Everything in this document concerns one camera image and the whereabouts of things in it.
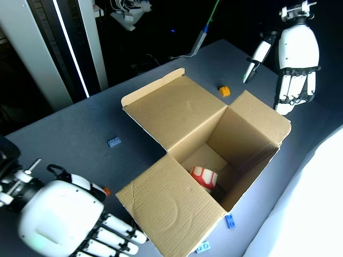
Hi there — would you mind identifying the bright light strip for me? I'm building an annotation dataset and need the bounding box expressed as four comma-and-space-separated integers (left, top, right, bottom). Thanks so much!
52, 0, 91, 99

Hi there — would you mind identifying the red and white toy cake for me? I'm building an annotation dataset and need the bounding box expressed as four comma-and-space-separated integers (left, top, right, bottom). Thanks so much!
189, 165, 218, 194

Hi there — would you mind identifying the green cable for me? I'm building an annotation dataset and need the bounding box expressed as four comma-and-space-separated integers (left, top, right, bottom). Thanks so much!
205, 0, 221, 27

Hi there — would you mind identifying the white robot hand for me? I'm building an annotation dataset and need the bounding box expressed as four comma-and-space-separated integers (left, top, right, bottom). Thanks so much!
242, 24, 322, 116
17, 164, 148, 257

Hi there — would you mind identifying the white device with cables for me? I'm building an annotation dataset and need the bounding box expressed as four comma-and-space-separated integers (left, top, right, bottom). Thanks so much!
109, 0, 152, 32

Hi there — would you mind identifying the grey adapter with blue plug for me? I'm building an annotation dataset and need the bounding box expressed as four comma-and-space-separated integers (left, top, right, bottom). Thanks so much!
189, 24, 209, 57

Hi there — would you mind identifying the thin white cable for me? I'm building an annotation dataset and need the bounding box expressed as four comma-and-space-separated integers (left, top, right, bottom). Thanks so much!
168, 53, 194, 60

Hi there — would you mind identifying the light blue flat toy block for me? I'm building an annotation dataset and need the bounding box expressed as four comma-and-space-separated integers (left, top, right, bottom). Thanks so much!
195, 240, 212, 254

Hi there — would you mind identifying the white sheet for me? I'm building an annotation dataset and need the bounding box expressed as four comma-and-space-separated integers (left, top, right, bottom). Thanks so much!
242, 128, 343, 257

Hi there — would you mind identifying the royal blue flat toy block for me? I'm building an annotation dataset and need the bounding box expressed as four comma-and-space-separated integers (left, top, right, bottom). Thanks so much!
224, 214, 237, 229

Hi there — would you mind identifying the cardboard box with flaps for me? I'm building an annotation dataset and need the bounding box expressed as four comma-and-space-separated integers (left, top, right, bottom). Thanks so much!
115, 67, 292, 257

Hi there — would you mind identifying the white cabinet panel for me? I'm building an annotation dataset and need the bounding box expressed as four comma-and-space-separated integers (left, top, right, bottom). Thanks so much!
0, 0, 73, 112

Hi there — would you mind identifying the grey table cloth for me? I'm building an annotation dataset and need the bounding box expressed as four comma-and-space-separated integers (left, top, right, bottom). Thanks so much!
0, 39, 343, 257

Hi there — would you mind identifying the white post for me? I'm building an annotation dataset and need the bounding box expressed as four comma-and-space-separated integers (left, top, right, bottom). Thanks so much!
77, 0, 109, 90

